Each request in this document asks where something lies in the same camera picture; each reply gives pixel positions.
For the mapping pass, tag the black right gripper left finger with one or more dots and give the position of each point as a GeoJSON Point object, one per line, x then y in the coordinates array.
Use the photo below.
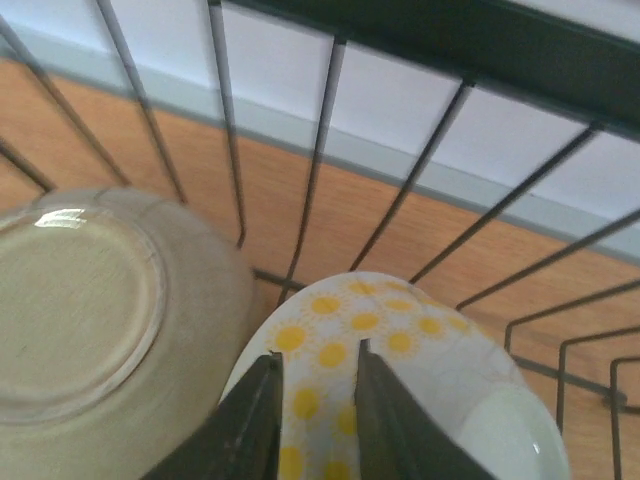
{"type": "Point", "coordinates": [241, 438]}

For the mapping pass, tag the black wire dish rack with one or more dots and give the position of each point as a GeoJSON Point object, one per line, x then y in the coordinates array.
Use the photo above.
{"type": "Point", "coordinates": [486, 152]}

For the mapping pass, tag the beige leaf pattern bowl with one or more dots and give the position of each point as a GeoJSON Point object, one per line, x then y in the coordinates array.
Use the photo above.
{"type": "Point", "coordinates": [122, 316]}

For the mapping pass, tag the yellow blue pattern bowl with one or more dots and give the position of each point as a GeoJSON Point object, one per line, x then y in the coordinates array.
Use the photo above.
{"type": "Point", "coordinates": [465, 381]}

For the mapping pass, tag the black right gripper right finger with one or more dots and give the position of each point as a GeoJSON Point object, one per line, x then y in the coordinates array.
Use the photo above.
{"type": "Point", "coordinates": [397, 438]}

